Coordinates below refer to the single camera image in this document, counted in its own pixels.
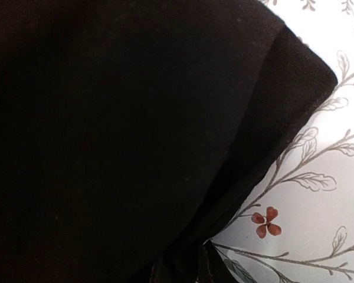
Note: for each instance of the floral patterned tablecloth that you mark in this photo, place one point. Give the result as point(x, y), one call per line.
point(297, 225)

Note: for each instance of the black long sleeve shirt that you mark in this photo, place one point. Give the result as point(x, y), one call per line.
point(132, 131)

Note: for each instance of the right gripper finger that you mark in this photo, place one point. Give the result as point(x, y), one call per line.
point(211, 267)

